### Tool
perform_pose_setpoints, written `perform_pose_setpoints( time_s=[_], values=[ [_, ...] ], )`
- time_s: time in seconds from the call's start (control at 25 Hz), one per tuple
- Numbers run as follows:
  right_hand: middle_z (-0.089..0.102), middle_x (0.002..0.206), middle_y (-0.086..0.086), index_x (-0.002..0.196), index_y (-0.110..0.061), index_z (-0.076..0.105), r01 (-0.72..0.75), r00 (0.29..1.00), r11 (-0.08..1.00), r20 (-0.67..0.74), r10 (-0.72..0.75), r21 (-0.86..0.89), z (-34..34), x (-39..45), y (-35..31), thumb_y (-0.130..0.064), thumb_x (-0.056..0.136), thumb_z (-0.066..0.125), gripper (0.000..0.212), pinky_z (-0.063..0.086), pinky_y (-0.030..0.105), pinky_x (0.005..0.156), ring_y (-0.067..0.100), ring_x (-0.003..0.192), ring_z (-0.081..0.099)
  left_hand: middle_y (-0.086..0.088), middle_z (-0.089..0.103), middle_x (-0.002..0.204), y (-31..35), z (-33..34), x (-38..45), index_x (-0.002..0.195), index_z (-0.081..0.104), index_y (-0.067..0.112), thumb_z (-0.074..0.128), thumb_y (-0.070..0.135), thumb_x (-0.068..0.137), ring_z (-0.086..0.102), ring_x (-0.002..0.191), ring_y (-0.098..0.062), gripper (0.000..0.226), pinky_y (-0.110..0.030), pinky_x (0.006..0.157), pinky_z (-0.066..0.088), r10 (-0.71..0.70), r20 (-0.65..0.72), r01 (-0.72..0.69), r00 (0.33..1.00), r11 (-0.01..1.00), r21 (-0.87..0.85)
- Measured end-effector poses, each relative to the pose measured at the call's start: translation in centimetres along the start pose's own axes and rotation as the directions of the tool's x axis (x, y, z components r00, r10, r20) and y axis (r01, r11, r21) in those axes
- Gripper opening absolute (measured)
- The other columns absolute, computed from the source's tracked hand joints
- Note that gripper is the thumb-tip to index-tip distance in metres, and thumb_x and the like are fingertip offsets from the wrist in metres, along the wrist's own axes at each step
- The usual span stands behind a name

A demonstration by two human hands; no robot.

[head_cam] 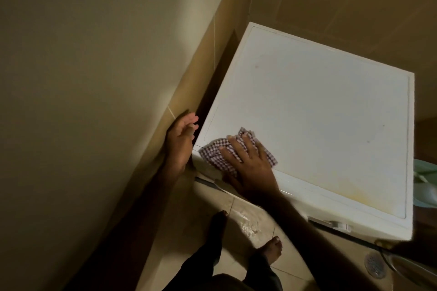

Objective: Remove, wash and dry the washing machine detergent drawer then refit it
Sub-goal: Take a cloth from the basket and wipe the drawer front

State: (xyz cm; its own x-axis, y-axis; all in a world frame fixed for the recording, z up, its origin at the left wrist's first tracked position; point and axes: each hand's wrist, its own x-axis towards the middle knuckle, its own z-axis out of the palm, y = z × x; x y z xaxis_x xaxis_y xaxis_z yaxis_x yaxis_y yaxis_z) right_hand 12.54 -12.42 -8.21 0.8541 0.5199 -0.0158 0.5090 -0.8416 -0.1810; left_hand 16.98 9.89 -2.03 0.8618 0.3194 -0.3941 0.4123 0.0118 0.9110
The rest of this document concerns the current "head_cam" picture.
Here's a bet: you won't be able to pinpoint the round metal floor drain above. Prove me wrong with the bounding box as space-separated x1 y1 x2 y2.
364 251 387 280

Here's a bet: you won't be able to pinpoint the person's dark shorts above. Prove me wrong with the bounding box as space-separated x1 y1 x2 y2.
163 243 283 291

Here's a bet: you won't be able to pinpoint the person's left hand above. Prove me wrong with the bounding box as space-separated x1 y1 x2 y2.
165 112 200 176

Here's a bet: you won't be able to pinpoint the white washing machine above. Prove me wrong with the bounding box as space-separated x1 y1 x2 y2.
192 22 416 242

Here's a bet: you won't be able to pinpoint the person's right hand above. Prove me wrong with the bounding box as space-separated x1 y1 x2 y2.
218 134 282 203

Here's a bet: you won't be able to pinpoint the black white striped scrubber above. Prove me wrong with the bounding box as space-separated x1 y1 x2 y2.
198 127 278 177

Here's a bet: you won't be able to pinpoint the chrome hand sprayer with hose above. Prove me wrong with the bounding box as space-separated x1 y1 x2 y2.
375 239 437 285

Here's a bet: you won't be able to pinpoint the person's right forearm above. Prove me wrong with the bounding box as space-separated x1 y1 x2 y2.
261 191 380 291

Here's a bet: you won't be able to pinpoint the person's left forearm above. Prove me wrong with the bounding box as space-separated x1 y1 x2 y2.
63 164 182 291

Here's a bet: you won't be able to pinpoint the teal plastic basket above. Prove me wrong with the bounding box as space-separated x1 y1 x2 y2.
413 159 437 209

